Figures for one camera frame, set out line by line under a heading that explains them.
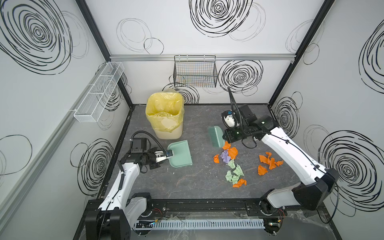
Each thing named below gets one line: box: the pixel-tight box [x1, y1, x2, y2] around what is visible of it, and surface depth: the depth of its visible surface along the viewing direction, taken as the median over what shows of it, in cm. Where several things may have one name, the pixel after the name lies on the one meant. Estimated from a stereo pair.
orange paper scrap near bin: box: [228, 147, 239, 160], surface depth 95 cm
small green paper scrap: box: [225, 170, 233, 182], surface depth 85 cm
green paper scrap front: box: [232, 163, 245, 184], surface depth 86 cm
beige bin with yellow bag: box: [145, 92, 185, 140], surface depth 91 cm
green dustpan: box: [167, 139, 193, 168], surface depth 86 cm
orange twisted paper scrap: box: [213, 154, 220, 164], surface depth 91 cm
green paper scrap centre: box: [228, 159, 236, 169], surface depth 90 cm
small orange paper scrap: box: [258, 164, 268, 176], surface depth 88 cm
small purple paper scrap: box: [220, 149, 231, 163], surface depth 93 cm
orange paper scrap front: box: [232, 178, 247, 188], surface depth 83 cm
